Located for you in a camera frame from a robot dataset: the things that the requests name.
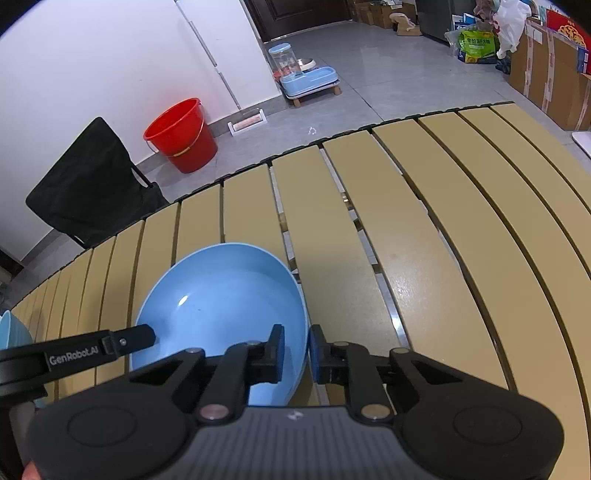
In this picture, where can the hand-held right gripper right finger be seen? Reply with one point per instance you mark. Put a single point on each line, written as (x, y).
(315, 353)

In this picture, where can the blue pet feeder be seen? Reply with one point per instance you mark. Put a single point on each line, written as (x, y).
(307, 81)

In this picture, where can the white mop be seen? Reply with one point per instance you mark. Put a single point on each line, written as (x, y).
(247, 122)

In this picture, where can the white bathroom scale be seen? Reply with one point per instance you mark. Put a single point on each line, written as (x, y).
(584, 144)

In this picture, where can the red bucket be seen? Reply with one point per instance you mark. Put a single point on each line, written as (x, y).
(184, 143)

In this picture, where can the open cardboard boxes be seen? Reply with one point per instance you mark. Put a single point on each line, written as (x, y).
(378, 11)

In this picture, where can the shallow blue bowl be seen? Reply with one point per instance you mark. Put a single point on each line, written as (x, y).
(221, 295)

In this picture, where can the deep blue bowl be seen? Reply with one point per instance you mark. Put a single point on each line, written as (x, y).
(11, 330)

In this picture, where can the red gift box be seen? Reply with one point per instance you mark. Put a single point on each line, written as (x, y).
(570, 27)

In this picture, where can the black folding chair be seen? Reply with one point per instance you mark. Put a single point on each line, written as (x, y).
(92, 184)

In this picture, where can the dark brown door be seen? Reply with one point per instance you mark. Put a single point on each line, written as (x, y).
(295, 14)

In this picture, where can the tan cardboard cat scratcher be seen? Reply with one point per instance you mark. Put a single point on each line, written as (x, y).
(406, 25)

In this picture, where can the green bag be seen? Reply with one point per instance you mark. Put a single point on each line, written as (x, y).
(478, 46)

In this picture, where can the white plastic bag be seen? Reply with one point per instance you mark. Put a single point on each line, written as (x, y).
(510, 23)

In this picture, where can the grey refrigerator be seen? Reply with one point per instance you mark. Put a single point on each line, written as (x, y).
(434, 18)

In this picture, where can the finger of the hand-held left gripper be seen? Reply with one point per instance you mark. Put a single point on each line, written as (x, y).
(131, 340)

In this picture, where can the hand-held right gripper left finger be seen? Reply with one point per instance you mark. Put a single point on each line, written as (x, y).
(278, 350)

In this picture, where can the large taped cardboard box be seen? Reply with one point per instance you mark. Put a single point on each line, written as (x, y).
(554, 78)

